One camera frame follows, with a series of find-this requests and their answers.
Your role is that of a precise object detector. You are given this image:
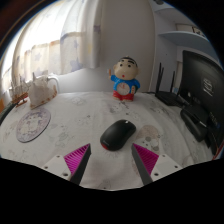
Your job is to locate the wooden model sailing ship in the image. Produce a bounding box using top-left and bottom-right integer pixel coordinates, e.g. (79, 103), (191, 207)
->
(9, 74), (30, 108)

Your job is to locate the white star-print curtain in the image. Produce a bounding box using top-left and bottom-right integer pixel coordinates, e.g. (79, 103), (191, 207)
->
(0, 0), (103, 94)

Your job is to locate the black router with antennas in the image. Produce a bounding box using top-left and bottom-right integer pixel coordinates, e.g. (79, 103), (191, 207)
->
(154, 62), (184, 108)

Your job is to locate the large white conch shell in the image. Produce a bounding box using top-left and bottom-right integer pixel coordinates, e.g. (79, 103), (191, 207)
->
(27, 73), (58, 110)

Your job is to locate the cartoon boy clock figurine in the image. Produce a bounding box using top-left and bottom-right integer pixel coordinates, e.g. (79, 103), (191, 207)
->
(107, 55), (141, 102)

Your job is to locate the black monitor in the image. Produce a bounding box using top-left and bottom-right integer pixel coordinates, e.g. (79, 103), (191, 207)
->
(181, 49), (224, 156)

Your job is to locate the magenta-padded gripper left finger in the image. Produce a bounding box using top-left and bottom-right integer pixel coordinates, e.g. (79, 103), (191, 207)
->
(41, 143), (92, 185)

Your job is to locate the white cartoon-print tablecloth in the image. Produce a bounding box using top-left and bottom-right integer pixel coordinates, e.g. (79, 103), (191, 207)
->
(0, 91), (214, 191)

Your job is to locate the round purple printed mouse pad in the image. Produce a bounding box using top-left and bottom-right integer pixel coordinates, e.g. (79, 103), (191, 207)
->
(15, 106), (52, 144)

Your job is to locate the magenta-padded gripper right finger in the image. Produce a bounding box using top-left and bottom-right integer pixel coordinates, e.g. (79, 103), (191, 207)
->
(130, 143), (184, 186)

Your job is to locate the black keyboard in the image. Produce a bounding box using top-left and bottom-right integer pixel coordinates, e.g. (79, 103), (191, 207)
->
(0, 101), (16, 126)

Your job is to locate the black computer mouse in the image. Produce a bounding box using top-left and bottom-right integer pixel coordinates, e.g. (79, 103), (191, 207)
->
(99, 119), (137, 152)

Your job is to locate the white shelf unit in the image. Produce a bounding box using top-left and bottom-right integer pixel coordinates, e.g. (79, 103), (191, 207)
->
(151, 0), (224, 68)

